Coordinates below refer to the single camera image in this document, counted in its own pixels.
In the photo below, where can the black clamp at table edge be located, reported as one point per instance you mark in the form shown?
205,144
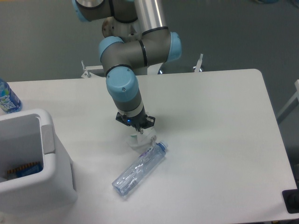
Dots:
291,199

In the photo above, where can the white base bracket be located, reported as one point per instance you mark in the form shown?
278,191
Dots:
198,67
92,71

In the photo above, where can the blue labelled water bottle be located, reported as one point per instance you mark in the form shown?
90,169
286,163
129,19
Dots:
9,102

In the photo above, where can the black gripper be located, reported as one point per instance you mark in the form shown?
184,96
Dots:
140,122

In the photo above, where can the white base bracket right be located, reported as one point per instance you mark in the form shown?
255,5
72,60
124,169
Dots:
198,67

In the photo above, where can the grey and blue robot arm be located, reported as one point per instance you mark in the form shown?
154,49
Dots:
120,54

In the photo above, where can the white metal frame right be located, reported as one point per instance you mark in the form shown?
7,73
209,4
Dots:
290,105

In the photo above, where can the blue snack packet in bin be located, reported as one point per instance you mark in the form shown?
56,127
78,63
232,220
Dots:
24,170

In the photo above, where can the clear plastic bottle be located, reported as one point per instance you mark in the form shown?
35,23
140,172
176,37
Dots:
130,177

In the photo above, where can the white base bracket left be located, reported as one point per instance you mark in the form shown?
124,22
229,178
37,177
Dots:
92,71

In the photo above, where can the white plastic trash can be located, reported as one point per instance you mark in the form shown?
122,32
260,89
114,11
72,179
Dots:
25,137

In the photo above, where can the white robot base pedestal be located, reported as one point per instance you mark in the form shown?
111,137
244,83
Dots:
121,29

